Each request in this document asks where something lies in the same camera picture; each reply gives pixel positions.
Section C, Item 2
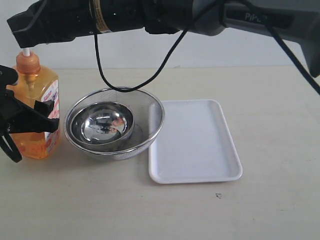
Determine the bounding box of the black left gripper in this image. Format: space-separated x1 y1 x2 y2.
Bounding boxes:
0 64 61 164

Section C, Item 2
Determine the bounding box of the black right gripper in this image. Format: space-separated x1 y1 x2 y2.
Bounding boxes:
6 0 100 49

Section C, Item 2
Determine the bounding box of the orange soap pump bottle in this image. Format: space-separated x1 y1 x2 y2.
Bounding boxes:
7 48 60 160

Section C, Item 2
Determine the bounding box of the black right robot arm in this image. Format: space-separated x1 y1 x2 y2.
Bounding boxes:
7 0 320 78

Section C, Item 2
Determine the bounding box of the small stainless steel bowl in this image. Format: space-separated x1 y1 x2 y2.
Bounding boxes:
70 101 135 152

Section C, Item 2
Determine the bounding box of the steel mesh colander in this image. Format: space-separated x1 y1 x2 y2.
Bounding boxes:
63 88 165 162

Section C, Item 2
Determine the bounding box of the white foam tray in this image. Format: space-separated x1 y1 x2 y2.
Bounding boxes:
148 99 243 184

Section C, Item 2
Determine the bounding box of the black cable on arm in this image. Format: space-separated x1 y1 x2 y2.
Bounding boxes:
92 0 320 97

